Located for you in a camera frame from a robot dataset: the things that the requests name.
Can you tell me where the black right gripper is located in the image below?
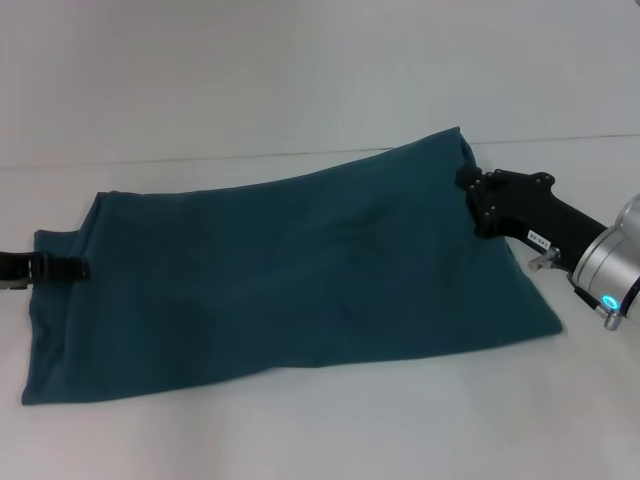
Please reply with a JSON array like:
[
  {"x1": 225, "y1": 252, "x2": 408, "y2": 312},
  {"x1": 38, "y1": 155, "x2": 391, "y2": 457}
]
[{"x1": 454, "y1": 167, "x2": 609, "y2": 275}]

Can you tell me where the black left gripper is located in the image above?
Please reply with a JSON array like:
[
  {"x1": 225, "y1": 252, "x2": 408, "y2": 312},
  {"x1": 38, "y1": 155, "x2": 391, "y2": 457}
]
[{"x1": 0, "y1": 251, "x2": 92, "y2": 291}]

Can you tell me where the teal t-shirt with white print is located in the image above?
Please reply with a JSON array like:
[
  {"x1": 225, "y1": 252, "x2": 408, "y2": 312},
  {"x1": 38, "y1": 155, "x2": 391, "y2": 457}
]
[{"x1": 19, "y1": 125, "x2": 566, "y2": 407}]

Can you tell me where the grey cable with silver plug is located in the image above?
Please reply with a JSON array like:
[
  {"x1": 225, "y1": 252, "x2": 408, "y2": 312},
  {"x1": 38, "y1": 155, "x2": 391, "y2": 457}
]
[{"x1": 594, "y1": 305, "x2": 624, "y2": 331}]

